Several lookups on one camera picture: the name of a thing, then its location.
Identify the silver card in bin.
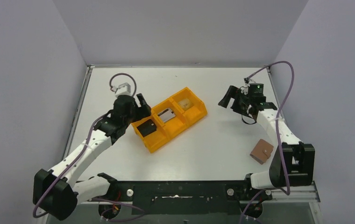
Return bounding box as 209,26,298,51
158,108,176,123

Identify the gold card in bin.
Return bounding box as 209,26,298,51
178,98,193,111

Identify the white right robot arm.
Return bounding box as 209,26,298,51
218,84,315,199

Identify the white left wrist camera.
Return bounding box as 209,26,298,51
111,83,132,97

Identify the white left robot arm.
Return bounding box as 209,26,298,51
32,93,151,220

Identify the yellow three-compartment plastic bin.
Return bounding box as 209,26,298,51
132,87,207,153

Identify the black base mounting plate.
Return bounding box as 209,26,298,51
101,180,272,215

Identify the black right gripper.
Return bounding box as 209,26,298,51
219,86,253,117

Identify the black card in bin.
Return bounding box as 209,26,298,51
137,119,157,137

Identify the tan leather card holder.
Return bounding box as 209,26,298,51
250,139,274,164

